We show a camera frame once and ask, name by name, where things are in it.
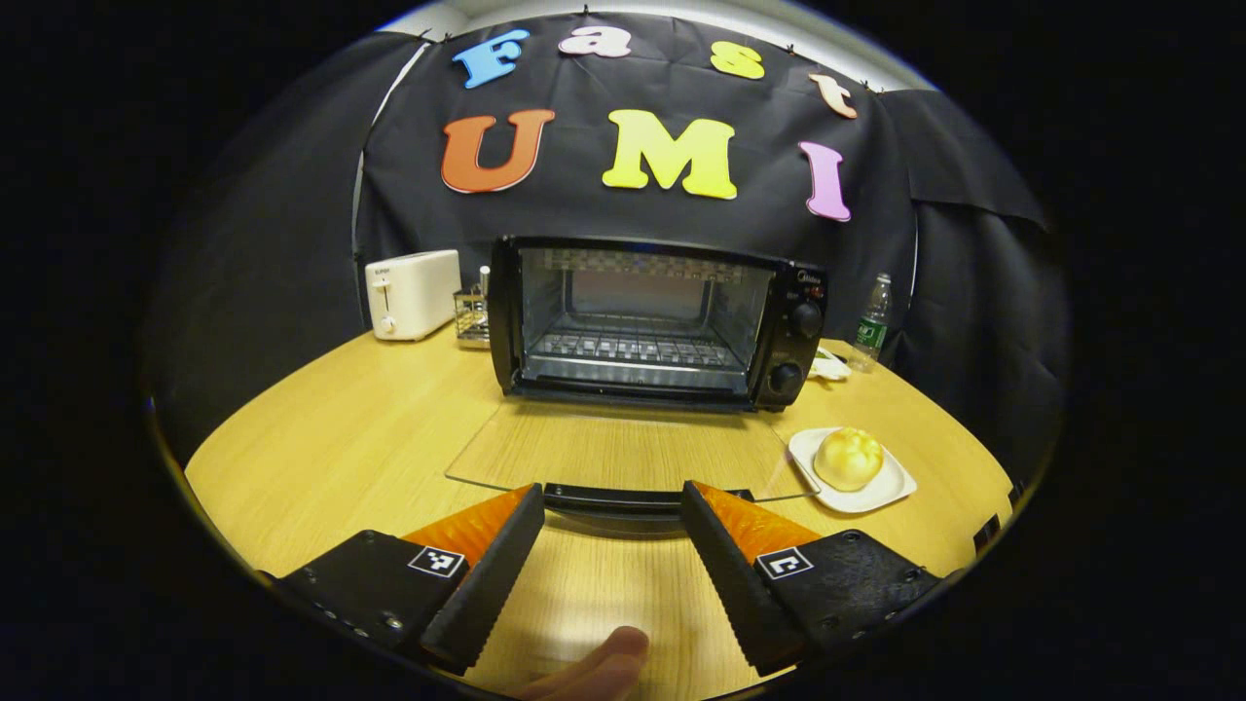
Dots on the black electric oven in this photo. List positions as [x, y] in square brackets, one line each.
[793, 321]

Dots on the white toaster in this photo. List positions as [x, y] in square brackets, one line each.
[414, 292]

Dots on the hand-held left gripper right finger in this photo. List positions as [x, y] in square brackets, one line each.
[740, 584]

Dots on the green label plastic bottle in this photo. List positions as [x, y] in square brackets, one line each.
[871, 331]

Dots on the white square plate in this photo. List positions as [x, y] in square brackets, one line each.
[896, 484]

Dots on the black backdrop cloth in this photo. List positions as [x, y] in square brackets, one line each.
[681, 209]

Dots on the golden bread bun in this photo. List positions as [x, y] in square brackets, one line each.
[849, 460]

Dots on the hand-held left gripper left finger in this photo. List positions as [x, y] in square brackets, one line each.
[487, 584]

